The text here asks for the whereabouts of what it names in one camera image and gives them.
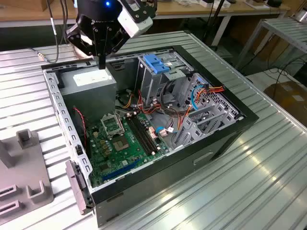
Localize black RAM slot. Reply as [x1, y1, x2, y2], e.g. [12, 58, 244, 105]
[126, 115, 151, 155]
[135, 114, 160, 151]
[129, 115, 154, 154]
[132, 114, 157, 153]

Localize black PC case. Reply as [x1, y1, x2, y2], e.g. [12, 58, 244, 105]
[40, 44, 260, 228]

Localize orange red power wire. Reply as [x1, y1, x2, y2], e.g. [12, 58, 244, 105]
[176, 85, 226, 135]

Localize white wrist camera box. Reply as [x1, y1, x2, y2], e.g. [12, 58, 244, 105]
[117, 0, 154, 38]

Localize grey plastic case handle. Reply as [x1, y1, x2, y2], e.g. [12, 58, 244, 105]
[65, 160, 94, 216]

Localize yellow black power wires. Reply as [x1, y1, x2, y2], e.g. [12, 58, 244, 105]
[123, 92, 136, 110]

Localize large cardboard box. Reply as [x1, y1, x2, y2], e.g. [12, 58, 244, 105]
[263, 80, 307, 116]

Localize metal socket cover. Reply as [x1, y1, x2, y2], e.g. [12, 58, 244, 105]
[99, 114, 126, 139]

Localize grey metal drive cage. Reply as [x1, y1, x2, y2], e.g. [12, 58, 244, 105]
[135, 51, 195, 106]

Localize cable with metal connector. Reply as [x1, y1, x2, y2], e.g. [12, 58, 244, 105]
[28, 0, 60, 65]

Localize black camera cable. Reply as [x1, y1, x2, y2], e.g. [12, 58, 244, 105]
[59, 0, 70, 43]

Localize grey power supply unit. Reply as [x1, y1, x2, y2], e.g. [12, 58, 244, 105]
[58, 64, 118, 125]

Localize green motherboard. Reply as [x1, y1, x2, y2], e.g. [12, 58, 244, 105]
[85, 112, 173, 189]

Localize blue expansion slot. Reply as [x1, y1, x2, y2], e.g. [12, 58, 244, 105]
[102, 158, 142, 182]

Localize blue data wire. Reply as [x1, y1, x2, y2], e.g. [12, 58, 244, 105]
[154, 84, 208, 136]

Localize red black fan wire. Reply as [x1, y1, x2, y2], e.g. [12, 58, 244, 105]
[72, 106, 88, 149]

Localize grey parts rack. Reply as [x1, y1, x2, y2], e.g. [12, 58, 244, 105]
[0, 128, 55, 220]

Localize metal slat side table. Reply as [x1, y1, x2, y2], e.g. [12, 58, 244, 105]
[236, 17, 307, 70]

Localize grey metal disk bay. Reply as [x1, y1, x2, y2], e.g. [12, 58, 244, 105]
[171, 72, 243, 150]

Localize blue plastic bay latch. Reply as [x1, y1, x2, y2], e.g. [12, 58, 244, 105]
[143, 54, 170, 75]

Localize silver metal cylinder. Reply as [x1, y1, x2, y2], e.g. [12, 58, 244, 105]
[291, 8, 307, 23]

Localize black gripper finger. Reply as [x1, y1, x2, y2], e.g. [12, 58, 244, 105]
[65, 23, 102, 70]
[101, 26, 130, 70]

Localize black wire bundle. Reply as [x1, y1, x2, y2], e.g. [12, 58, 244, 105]
[160, 80, 184, 118]

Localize wooden desk with white frame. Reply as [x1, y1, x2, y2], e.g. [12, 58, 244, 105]
[0, 0, 291, 46]

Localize red orange wire bundle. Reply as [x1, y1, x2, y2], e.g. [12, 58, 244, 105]
[136, 89, 167, 118]

